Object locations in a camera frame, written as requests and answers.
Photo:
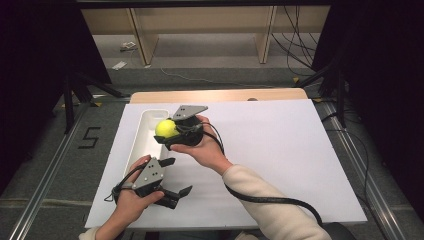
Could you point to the small white floor device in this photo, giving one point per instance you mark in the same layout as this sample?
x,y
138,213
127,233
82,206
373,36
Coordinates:
x,y
128,45

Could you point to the person's left hand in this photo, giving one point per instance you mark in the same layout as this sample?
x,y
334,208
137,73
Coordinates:
x,y
131,204

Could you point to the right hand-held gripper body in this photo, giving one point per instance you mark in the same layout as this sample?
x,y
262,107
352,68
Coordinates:
x,y
190,131

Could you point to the black curtain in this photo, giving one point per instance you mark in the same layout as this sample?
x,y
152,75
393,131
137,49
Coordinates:
x,y
383,66
33,66

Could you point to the person's right hand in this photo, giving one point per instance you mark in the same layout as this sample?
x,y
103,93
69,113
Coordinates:
x,y
208,150

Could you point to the white plastic bin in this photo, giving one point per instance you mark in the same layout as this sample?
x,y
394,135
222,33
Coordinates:
x,y
146,143

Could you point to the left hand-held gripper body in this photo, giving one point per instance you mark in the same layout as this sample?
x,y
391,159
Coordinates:
x,y
150,174

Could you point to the white paper strip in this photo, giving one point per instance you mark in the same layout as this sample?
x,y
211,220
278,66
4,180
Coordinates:
x,y
119,65

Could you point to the yellow floor tape piece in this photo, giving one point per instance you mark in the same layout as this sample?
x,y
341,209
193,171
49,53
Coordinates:
x,y
295,80
317,99

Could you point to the dark table grommet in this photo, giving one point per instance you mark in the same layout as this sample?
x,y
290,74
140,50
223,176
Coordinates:
x,y
252,99

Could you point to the light wooden table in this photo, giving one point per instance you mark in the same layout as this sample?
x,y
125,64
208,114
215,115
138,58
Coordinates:
x,y
200,96

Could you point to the metal floor rail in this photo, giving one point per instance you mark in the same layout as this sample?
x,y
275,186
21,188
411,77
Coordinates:
x,y
386,220
43,190

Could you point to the white board sheet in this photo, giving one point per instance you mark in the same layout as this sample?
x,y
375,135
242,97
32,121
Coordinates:
x,y
283,140

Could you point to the black metal stand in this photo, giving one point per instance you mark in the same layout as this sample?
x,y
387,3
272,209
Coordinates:
x,y
340,100
68,103

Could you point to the yellow tennis ball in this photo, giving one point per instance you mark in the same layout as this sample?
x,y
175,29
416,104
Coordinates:
x,y
165,128

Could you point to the light wooden desk frame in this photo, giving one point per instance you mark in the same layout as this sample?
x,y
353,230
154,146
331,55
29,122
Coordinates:
x,y
143,40

